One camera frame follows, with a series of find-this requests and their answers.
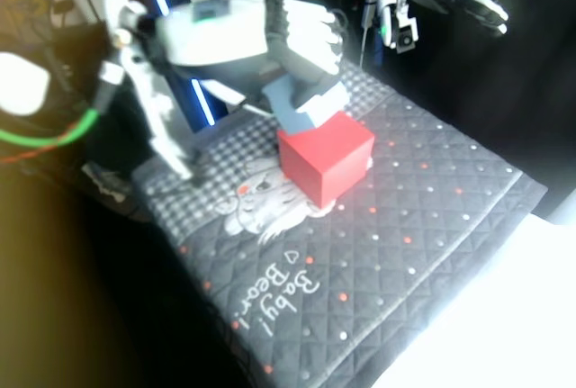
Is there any blue cube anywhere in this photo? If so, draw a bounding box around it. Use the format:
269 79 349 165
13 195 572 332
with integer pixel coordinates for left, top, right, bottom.
261 76 350 136

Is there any red cube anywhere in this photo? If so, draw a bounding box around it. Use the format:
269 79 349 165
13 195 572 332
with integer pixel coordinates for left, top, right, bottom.
275 110 376 208

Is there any grey quilt with bear print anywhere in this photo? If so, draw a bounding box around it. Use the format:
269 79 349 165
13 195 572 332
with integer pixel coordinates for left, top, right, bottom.
131 61 550 388

